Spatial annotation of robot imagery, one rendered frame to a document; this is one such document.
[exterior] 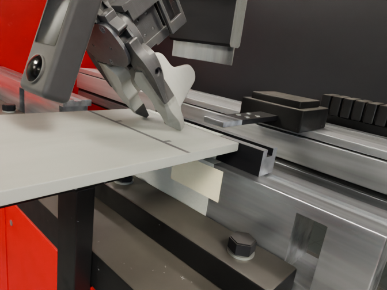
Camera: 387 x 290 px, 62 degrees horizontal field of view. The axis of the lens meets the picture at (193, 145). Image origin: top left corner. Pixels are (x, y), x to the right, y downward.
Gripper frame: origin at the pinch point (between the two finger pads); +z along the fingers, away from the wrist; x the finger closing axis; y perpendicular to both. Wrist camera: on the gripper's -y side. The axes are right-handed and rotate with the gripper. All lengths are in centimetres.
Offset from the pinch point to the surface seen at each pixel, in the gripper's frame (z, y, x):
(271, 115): 14.9, 17.5, -2.9
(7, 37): 4, 12, 84
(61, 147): -8.0, -10.5, -3.7
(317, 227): 202, 84, 34
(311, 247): 183, 62, 26
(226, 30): -5.3, 10.9, -4.8
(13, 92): 7, -2, 55
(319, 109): 18.5, 24.4, -7.6
